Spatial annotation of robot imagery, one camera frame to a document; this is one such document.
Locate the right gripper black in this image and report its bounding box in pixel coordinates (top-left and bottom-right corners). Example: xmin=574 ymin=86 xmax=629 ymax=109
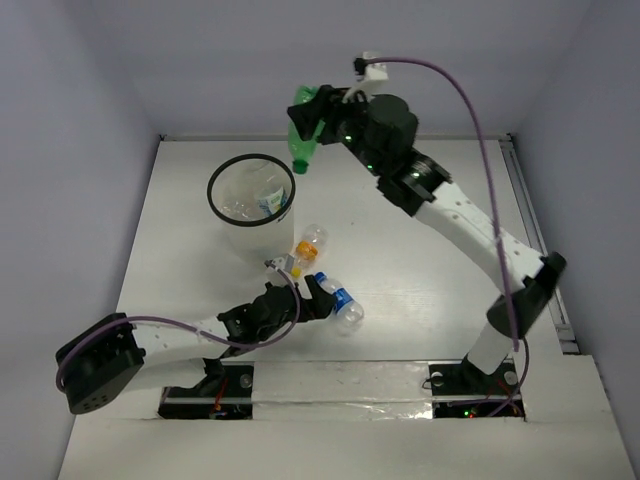
xmin=286 ymin=83 xmax=386 ymax=178

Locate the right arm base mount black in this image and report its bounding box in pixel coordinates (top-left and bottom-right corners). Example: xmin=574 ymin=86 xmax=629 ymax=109
xmin=421 ymin=347 xmax=530 ymax=420

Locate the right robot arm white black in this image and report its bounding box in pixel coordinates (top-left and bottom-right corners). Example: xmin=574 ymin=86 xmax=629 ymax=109
xmin=287 ymin=85 xmax=566 ymax=392

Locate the white cylindrical bin black rim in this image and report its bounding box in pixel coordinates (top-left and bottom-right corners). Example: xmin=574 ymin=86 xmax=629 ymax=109
xmin=206 ymin=153 xmax=296 ymax=264

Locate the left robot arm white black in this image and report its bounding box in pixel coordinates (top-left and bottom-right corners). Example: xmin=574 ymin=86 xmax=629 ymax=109
xmin=55 ymin=275 xmax=336 ymax=415

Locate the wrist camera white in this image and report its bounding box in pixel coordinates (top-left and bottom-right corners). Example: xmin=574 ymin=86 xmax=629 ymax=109
xmin=342 ymin=51 xmax=389 ymax=103
xmin=264 ymin=254 xmax=295 ymax=275

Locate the blue label bottle blue cap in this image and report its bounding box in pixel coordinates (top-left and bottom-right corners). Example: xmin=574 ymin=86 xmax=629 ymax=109
xmin=314 ymin=271 xmax=365 ymax=336

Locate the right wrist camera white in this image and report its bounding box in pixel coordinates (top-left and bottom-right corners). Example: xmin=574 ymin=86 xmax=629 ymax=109
xmin=342 ymin=51 xmax=389 ymax=103

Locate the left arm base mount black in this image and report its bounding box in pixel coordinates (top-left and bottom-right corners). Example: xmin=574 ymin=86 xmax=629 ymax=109
xmin=158 ymin=359 xmax=254 ymax=420

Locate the clear bottle green white label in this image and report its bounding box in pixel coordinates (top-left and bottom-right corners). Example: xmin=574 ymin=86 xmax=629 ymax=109
xmin=254 ymin=185 xmax=288 ymax=218

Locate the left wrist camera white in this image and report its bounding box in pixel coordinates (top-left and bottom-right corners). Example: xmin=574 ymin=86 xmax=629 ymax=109
xmin=264 ymin=254 xmax=295 ymax=275

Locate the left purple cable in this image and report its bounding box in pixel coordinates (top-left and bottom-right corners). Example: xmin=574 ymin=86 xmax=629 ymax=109
xmin=54 ymin=264 xmax=302 ymax=396

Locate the clear plastic bottle unlabeled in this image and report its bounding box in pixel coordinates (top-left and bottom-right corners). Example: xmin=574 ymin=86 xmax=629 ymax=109
xmin=220 ymin=159 xmax=283 ymax=222

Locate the green plastic bottle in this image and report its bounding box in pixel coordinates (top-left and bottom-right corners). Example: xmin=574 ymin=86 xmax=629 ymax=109
xmin=288 ymin=85 xmax=325 ymax=175

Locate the aluminium rail right edge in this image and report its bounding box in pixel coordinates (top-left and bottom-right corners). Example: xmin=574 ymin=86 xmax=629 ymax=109
xmin=499 ymin=134 xmax=582 ymax=355

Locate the orange label bottle yellow cap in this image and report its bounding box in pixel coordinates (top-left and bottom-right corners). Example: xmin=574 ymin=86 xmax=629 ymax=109
xmin=291 ymin=224 xmax=329 ymax=278

